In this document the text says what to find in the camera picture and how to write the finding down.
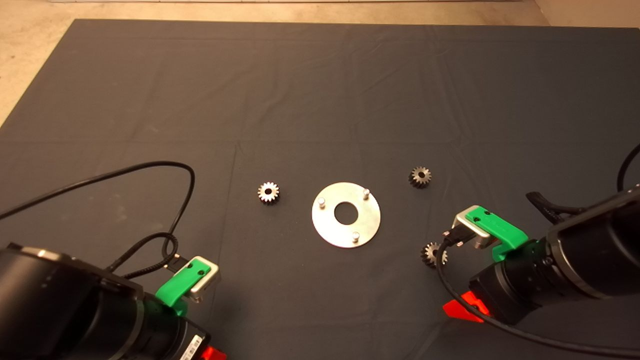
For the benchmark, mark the dark grey table cloth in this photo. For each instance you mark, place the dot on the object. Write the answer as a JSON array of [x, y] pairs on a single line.
[[300, 100]]

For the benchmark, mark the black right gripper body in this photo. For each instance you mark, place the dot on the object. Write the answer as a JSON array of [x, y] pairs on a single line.
[[500, 292]]

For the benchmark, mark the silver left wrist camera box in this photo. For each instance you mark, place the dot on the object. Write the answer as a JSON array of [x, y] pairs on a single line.
[[207, 291]]

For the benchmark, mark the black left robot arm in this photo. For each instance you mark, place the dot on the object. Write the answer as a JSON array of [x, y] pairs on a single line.
[[60, 310]]

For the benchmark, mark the green right camera mount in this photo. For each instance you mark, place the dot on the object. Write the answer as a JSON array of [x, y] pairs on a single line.
[[500, 227]]

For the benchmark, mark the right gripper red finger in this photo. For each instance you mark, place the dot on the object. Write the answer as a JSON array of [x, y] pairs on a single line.
[[470, 310]]

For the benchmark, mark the round metal carrier plate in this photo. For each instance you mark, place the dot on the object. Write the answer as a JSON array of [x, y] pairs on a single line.
[[327, 227]]

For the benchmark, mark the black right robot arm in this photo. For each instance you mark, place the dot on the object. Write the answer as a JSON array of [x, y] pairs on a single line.
[[600, 250]]

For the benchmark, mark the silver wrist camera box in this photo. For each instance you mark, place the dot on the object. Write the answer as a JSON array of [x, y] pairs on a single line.
[[470, 231], [207, 291]]

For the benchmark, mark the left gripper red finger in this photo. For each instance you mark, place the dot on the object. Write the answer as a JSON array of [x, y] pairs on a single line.
[[214, 355]]

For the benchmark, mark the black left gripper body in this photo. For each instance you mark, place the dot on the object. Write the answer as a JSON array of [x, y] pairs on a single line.
[[192, 345]]

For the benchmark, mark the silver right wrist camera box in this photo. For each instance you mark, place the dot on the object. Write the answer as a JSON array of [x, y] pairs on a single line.
[[470, 231]]

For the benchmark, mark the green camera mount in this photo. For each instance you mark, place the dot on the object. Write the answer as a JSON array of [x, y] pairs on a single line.
[[500, 227], [180, 287]]

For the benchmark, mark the green left camera mount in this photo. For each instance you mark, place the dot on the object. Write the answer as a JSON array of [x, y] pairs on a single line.
[[180, 287]]

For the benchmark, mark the small steel planetary gear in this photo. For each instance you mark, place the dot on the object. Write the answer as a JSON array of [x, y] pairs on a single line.
[[430, 257], [426, 181], [274, 196]]

